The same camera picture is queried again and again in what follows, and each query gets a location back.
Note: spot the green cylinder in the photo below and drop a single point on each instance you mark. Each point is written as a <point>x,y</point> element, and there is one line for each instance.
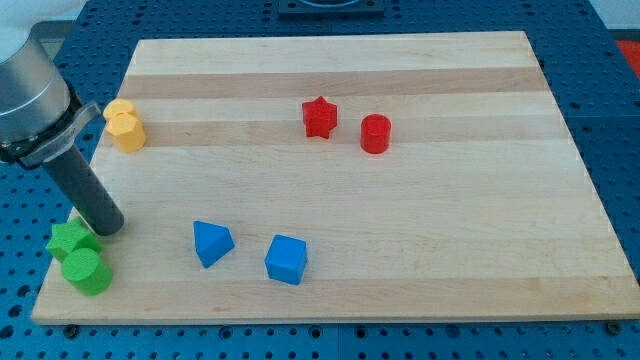
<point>87,271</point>

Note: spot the blue cube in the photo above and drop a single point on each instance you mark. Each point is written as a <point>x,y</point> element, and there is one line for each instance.
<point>286,259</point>

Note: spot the yellow rounded block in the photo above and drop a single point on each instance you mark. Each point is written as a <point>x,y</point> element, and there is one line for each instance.
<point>119,106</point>

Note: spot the green star block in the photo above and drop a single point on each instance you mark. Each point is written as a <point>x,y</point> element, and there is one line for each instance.
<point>70,236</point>

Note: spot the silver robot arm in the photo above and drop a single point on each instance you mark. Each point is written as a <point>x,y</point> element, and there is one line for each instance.
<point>41,114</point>

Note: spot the grey rod clamp bracket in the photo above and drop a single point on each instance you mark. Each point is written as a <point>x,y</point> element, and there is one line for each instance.
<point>54,141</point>

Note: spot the red cylinder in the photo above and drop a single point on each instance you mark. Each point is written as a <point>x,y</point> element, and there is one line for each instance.
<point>375,133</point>

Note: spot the blue triangular prism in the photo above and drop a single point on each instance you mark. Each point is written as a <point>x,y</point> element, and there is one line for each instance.
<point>212,242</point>

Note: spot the yellow hexagon block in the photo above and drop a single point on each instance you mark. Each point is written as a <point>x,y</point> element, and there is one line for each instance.
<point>127,132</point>

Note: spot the wooden board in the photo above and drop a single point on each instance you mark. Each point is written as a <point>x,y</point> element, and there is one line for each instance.
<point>480,210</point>

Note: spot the red star block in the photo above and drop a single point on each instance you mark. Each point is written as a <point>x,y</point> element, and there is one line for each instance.
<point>320,117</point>

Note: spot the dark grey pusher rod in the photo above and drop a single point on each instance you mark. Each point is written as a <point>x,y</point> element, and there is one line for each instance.
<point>75,178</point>

